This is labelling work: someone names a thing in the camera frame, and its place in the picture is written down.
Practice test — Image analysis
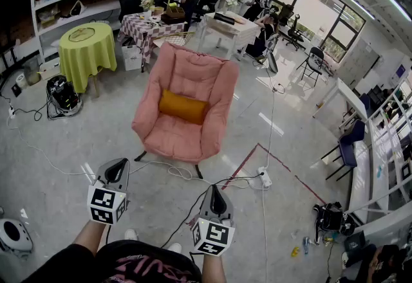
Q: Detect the round gold-rimmed tray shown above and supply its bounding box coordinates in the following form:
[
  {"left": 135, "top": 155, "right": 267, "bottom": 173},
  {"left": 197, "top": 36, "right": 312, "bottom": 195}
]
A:
[{"left": 68, "top": 26, "right": 96, "bottom": 42}]

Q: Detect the large black-framed window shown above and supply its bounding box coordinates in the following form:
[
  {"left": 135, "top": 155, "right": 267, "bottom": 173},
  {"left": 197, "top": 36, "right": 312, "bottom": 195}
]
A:
[{"left": 269, "top": 0, "right": 367, "bottom": 62}]

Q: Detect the grey metal storage rack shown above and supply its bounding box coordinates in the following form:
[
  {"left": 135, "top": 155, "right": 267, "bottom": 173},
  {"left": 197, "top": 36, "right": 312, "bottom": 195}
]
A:
[{"left": 366, "top": 80, "right": 412, "bottom": 212}]

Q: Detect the black backpack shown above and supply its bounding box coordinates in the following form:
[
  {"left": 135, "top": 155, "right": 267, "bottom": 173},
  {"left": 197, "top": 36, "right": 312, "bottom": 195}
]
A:
[{"left": 312, "top": 201, "right": 356, "bottom": 245}]

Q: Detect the pink padded armchair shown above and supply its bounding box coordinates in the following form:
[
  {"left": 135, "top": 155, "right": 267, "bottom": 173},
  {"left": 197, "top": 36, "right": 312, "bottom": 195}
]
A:
[{"left": 131, "top": 41, "right": 241, "bottom": 179}]

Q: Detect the gold wire chair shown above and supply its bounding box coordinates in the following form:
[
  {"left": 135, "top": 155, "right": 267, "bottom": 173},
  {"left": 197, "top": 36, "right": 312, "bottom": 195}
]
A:
[{"left": 152, "top": 31, "right": 196, "bottom": 48}]

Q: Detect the white round-holed device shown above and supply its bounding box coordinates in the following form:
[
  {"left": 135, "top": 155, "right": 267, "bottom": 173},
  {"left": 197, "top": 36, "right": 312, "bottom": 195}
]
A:
[{"left": 0, "top": 218, "right": 33, "bottom": 257}]

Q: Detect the white and black bag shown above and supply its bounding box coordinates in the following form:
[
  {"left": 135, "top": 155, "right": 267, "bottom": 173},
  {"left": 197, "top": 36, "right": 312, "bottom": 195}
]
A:
[{"left": 69, "top": 0, "right": 88, "bottom": 17}]

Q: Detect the orange pillow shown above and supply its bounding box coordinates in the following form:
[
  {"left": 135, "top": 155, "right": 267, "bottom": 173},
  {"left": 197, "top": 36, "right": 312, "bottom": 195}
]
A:
[{"left": 158, "top": 88, "right": 210, "bottom": 125}]

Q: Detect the white shelving rack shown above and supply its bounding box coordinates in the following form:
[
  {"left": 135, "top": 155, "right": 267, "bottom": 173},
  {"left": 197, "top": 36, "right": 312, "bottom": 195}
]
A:
[{"left": 30, "top": 0, "right": 191, "bottom": 62}]

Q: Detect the plain white table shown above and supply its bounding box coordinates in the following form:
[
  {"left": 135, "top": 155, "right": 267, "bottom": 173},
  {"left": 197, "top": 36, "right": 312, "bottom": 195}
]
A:
[{"left": 312, "top": 77, "right": 370, "bottom": 130}]

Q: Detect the large white power strip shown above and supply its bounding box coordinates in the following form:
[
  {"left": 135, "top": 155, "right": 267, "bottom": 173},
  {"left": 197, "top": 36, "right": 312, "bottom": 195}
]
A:
[{"left": 256, "top": 166, "right": 273, "bottom": 188}]

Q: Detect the grey translucent bin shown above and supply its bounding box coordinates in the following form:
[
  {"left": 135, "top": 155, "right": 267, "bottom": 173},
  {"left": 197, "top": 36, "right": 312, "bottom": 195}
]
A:
[{"left": 23, "top": 57, "right": 42, "bottom": 86}]

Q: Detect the table with checkered cloth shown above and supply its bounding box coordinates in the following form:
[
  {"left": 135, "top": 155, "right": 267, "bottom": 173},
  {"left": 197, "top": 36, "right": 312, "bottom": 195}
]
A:
[{"left": 117, "top": 12, "right": 186, "bottom": 66}]

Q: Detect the black folding chair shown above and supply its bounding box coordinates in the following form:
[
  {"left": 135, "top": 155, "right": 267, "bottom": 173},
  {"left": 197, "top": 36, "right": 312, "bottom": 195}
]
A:
[{"left": 295, "top": 46, "right": 326, "bottom": 87}]

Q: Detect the dark blue chair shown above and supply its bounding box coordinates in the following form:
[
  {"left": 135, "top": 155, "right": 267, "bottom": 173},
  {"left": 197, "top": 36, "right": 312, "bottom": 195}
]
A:
[{"left": 321, "top": 119, "right": 367, "bottom": 182}]

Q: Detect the brown wooden box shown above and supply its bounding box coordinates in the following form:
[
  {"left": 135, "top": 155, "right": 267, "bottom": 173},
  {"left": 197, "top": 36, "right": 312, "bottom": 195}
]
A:
[{"left": 165, "top": 5, "right": 186, "bottom": 19}]

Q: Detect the person's right forearm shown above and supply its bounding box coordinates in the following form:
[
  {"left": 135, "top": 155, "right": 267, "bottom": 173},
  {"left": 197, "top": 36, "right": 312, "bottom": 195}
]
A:
[{"left": 201, "top": 253, "right": 228, "bottom": 283}]

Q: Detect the person's left forearm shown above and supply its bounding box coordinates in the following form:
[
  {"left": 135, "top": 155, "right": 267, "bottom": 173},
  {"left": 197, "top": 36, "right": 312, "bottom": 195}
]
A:
[{"left": 73, "top": 219, "right": 109, "bottom": 257}]

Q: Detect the flat dark bag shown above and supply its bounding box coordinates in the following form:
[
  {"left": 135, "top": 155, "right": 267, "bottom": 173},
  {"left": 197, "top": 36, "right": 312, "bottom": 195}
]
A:
[{"left": 343, "top": 230, "right": 367, "bottom": 253}]

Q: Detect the white table with pale cloth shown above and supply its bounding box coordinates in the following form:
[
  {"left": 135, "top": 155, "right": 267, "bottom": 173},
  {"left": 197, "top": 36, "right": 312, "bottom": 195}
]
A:
[{"left": 197, "top": 11, "right": 261, "bottom": 61}]

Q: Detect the round table with yellow-green cloth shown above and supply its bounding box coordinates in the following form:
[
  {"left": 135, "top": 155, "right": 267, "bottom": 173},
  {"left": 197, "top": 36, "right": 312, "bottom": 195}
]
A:
[{"left": 59, "top": 22, "right": 118, "bottom": 98}]

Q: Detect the long white floor cable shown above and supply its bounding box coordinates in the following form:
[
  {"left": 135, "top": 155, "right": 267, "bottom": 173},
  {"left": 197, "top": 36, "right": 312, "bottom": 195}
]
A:
[{"left": 6, "top": 117, "right": 271, "bottom": 191}]

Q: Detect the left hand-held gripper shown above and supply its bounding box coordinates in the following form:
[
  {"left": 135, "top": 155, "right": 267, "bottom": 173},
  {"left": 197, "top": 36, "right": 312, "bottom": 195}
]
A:
[{"left": 87, "top": 158, "right": 131, "bottom": 226}]

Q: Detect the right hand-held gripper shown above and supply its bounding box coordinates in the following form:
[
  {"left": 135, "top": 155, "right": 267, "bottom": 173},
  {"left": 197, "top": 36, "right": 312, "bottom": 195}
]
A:
[{"left": 191, "top": 184, "right": 236, "bottom": 257}]

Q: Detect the black floor equipment with cables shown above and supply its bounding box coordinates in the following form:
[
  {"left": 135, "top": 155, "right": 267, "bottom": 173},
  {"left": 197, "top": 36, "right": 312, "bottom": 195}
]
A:
[{"left": 46, "top": 75, "right": 84, "bottom": 120}]

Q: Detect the black flat tray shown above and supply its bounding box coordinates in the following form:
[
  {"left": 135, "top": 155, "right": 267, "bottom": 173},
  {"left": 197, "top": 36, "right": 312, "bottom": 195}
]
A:
[{"left": 213, "top": 12, "right": 236, "bottom": 26}]

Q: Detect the small white bucket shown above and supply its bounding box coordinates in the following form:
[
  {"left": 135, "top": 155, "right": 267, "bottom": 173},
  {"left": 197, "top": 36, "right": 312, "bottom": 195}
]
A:
[{"left": 15, "top": 73, "right": 30, "bottom": 90}]

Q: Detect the white power cable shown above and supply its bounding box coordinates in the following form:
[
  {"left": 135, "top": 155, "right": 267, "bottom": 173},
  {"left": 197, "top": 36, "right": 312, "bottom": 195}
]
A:
[{"left": 265, "top": 87, "right": 277, "bottom": 169}]

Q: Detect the white storage box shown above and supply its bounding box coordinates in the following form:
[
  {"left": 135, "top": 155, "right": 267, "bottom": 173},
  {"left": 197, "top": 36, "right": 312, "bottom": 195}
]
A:
[{"left": 121, "top": 44, "right": 144, "bottom": 71}]

